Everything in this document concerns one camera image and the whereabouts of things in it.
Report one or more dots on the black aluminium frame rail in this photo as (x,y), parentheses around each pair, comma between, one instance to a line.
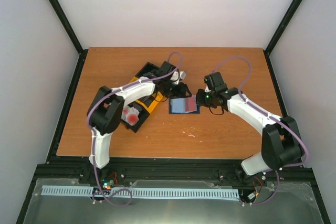
(128,170)

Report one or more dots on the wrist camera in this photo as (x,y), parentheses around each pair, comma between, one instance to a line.
(207,87)
(177,76)

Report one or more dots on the red white credit card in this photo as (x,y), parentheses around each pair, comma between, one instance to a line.
(190,104)

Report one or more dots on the light blue cable duct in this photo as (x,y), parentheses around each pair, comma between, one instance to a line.
(145,193)

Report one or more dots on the right frame post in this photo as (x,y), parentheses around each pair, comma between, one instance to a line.
(289,14)

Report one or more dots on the frame post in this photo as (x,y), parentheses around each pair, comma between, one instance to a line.
(66,25)
(289,14)

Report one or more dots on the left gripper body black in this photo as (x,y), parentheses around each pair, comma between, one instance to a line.
(171,91)

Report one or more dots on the black bin with red cards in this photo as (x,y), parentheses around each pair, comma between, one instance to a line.
(142,118)

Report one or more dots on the dark card stack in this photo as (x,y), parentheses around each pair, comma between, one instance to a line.
(147,100)

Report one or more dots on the left frame post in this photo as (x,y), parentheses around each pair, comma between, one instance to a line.
(66,25)

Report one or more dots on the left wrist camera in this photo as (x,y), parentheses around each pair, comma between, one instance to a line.
(177,76)

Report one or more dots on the blue leather card holder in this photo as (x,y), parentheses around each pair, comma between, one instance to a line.
(176,106)

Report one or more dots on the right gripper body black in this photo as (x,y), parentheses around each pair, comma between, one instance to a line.
(207,100)

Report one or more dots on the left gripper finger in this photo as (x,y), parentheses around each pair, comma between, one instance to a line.
(184,89)
(180,95)

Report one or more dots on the red white card stack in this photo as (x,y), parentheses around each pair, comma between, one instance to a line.
(130,115)

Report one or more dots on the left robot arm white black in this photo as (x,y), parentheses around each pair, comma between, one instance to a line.
(131,105)

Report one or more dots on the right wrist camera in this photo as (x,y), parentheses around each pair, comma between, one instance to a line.
(207,87)

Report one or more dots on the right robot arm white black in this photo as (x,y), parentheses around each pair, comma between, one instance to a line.
(281,144)

